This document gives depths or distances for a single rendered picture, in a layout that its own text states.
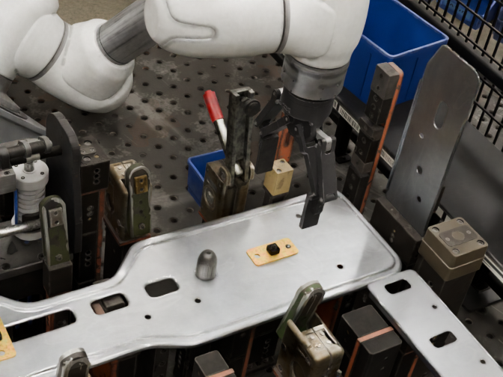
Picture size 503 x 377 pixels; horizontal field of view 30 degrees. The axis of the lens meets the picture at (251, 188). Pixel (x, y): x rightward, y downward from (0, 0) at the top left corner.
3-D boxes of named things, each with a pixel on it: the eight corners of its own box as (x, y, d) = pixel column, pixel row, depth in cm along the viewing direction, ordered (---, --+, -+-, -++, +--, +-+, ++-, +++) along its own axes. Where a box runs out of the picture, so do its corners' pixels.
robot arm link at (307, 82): (308, 75, 125) (300, 111, 128) (363, 63, 129) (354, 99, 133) (273, 39, 130) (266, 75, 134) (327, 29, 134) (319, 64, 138)
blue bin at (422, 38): (375, 113, 184) (391, 57, 175) (281, 35, 201) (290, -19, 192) (433, 92, 193) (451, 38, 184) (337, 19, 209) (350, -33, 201)
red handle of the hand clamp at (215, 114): (230, 176, 157) (199, 90, 160) (224, 181, 159) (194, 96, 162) (251, 171, 159) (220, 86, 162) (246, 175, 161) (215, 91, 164)
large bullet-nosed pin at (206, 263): (200, 289, 148) (204, 260, 144) (191, 276, 150) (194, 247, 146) (217, 283, 150) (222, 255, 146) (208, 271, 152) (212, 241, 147)
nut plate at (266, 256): (256, 267, 152) (257, 262, 151) (245, 251, 154) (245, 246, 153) (299, 253, 156) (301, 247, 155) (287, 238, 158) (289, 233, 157)
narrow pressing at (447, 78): (421, 238, 162) (480, 77, 140) (382, 197, 169) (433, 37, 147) (423, 238, 163) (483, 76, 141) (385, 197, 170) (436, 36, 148)
